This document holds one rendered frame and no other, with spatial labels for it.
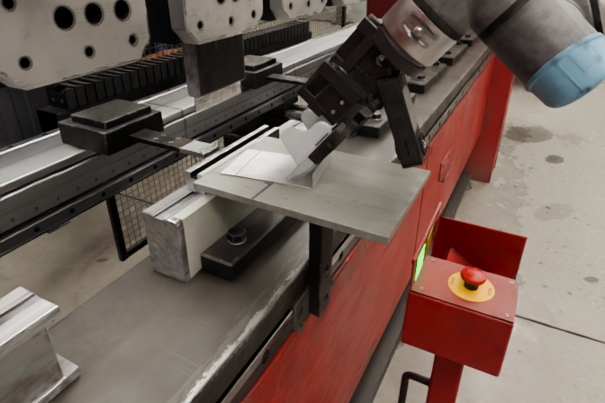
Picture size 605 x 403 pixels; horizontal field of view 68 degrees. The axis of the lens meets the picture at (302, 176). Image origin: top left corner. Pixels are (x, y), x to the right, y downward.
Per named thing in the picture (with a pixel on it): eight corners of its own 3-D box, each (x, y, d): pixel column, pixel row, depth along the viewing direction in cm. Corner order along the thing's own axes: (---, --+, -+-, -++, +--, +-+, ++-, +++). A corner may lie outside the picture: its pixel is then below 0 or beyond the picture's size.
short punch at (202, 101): (202, 113, 58) (194, 37, 54) (190, 111, 59) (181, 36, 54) (246, 94, 66) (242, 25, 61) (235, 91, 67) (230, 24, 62)
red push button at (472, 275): (481, 300, 71) (485, 283, 69) (455, 293, 72) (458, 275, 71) (484, 286, 74) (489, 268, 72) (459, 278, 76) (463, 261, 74)
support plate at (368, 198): (387, 246, 48) (388, 237, 47) (193, 189, 59) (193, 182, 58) (429, 176, 62) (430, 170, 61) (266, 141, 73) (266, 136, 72)
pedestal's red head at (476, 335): (498, 379, 71) (524, 291, 63) (400, 343, 78) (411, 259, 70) (510, 300, 87) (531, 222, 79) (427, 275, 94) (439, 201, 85)
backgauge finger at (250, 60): (316, 99, 94) (316, 76, 92) (216, 84, 105) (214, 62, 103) (338, 85, 104) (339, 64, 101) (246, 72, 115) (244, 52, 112)
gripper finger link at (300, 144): (261, 153, 58) (310, 102, 55) (294, 184, 58) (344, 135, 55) (255, 159, 55) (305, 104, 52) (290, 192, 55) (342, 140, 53)
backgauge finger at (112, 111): (185, 178, 62) (180, 145, 60) (61, 143, 73) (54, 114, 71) (235, 147, 72) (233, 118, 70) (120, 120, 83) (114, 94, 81)
